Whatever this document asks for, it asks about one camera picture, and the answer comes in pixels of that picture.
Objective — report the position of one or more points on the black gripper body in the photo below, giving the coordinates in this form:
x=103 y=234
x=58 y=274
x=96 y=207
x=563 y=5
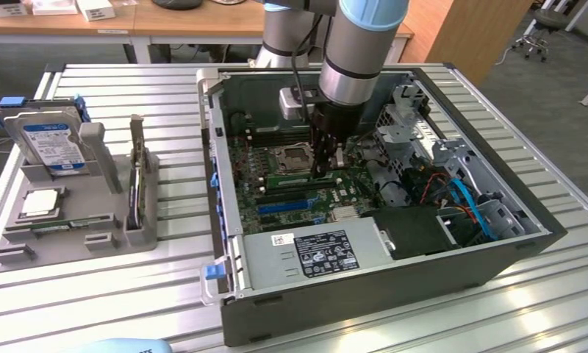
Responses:
x=340 y=117

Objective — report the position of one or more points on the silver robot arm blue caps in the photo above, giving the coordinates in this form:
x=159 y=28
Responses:
x=358 y=40

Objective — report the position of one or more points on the green RAM stick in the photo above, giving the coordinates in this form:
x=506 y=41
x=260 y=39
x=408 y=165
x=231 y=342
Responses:
x=71 y=224
x=287 y=179

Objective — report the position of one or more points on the CPU socket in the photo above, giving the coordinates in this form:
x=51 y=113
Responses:
x=291 y=159

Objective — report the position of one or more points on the green motherboard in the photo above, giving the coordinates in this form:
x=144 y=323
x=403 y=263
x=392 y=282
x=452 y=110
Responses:
x=294 y=198

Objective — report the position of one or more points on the metal drive cage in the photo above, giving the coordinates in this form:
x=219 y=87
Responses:
x=411 y=128

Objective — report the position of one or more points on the blue expansion slot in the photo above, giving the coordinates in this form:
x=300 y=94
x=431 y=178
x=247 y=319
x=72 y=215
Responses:
x=284 y=207

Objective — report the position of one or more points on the blue card retention bar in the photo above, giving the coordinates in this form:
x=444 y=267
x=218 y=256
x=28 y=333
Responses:
x=215 y=198

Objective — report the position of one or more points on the black fan shroud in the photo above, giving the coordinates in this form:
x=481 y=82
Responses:
x=411 y=229

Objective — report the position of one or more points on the silver power supply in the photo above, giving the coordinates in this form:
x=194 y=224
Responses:
x=284 y=261

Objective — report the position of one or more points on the wooden cabinet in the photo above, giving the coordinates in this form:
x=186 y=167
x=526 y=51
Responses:
x=471 y=36

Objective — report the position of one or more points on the wooden desk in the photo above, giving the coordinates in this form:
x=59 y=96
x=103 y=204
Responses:
x=200 y=25

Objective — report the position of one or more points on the open black PC case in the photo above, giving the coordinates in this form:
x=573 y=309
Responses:
x=372 y=294

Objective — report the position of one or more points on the blue case latch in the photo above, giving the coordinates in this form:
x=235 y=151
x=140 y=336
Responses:
x=211 y=272

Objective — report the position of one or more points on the grey rolling stool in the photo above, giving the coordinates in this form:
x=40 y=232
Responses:
x=539 y=33

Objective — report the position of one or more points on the grey parts rack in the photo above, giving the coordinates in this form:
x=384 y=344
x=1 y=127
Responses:
x=103 y=242

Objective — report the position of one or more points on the hard disk blue label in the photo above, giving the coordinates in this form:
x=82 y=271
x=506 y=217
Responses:
x=48 y=143

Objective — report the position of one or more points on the white box black print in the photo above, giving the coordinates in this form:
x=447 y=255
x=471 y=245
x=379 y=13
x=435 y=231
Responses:
x=94 y=11

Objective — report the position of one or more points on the silver CPU chip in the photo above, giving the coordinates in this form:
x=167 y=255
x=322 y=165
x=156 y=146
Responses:
x=42 y=204

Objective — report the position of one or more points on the hard disk blue caddy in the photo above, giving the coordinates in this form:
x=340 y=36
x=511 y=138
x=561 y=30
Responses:
x=9 y=103

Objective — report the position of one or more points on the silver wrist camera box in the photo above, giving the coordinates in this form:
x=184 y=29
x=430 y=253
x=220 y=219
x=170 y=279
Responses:
x=292 y=104

